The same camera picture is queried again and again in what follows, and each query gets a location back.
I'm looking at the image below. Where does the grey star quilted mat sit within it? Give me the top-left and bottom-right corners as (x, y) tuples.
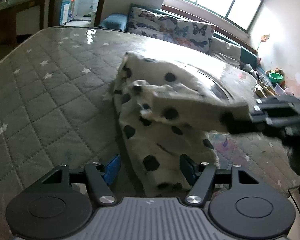
(0, 27), (295, 239)

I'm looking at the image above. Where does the green toy bowl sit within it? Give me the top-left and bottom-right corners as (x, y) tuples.
(268, 72), (284, 83)

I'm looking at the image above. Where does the butterfly pillow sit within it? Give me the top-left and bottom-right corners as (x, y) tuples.
(126, 7), (178, 43)
(173, 20), (215, 54)

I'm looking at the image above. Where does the plush toy on sofa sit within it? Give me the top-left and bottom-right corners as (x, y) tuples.
(242, 64), (258, 80)

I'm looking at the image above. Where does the flower wall decoration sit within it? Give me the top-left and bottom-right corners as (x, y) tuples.
(256, 34), (270, 51)

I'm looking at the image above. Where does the white polka dot garment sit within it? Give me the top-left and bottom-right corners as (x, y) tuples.
(114, 51), (250, 197)

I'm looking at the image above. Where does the blue sofa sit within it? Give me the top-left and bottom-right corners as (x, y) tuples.
(99, 4), (271, 85)

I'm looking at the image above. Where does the blue white cabinet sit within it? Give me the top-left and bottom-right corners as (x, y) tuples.
(59, 0), (75, 25)

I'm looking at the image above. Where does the butterfly pillow right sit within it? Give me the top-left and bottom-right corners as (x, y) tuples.
(173, 20), (215, 54)

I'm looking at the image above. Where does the dark wooden table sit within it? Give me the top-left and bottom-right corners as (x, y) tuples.
(0, 0), (45, 60)

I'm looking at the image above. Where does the yellow folded cloth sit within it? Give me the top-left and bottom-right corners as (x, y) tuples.
(253, 83), (277, 99)

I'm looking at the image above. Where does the butterfly pillow left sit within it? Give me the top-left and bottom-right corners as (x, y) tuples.
(126, 7), (178, 43)

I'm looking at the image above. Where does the clear plastic box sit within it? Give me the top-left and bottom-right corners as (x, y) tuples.
(274, 83), (294, 95)

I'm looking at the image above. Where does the beige cushion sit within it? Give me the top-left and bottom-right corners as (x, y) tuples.
(208, 37), (241, 68)

